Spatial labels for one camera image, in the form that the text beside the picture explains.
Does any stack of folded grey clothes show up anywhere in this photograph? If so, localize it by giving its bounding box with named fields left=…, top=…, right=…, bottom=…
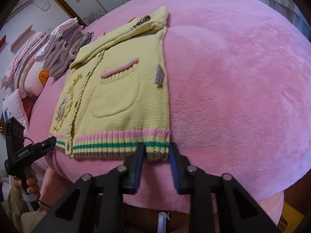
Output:
left=43, top=25, right=94, bottom=81

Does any person's left hand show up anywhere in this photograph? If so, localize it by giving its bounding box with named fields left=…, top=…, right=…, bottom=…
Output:
left=12, top=169, right=41, bottom=199

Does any folded striped pink quilt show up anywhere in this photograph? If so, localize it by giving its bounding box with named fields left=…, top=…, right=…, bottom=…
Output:
left=1, top=32, right=50, bottom=99

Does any yellow knitted child cardigan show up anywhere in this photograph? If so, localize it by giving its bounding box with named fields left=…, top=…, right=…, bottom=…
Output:
left=50, top=6, right=170, bottom=161

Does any white air conditioner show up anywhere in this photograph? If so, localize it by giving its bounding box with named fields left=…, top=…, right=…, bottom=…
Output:
left=10, top=0, right=32, bottom=15

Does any small white embroidered cushion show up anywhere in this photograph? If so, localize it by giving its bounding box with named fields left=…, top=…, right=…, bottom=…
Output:
left=3, top=89, right=29, bottom=135

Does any pink plush bed blanket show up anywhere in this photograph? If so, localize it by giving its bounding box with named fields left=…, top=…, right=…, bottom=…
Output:
left=28, top=0, right=310, bottom=223

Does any red wall shelf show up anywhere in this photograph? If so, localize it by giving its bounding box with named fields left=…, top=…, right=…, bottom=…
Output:
left=0, top=35, right=6, bottom=48

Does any white folded garment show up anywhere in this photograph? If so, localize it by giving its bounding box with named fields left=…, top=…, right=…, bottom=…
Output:
left=35, top=18, right=78, bottom=62

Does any pink wall shelf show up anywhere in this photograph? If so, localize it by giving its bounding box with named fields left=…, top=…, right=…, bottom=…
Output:
left=10, top=25, right=33, bottom=52

